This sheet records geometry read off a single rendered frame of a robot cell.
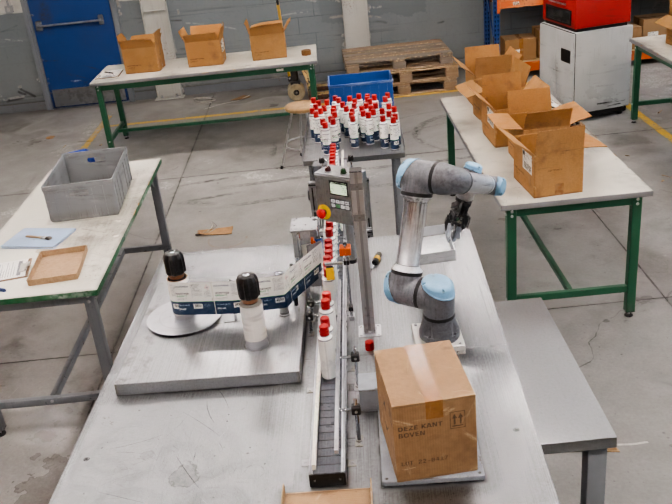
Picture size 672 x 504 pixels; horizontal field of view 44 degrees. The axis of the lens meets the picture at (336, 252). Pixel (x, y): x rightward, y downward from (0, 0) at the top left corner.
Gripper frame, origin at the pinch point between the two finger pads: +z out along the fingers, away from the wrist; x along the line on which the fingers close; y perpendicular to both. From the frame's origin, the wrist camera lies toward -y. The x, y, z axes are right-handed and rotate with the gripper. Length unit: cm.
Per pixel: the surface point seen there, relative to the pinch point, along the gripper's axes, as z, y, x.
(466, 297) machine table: 14.5, 24.3, 5.7
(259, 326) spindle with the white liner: 26, 53, -78
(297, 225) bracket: 5, 2, -66
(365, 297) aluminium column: 13, 42, -40
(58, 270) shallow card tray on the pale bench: 74, -58, -170
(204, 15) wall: 46, -722, -140
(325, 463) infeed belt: 30, 122, -58
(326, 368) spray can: 24, 79, -55
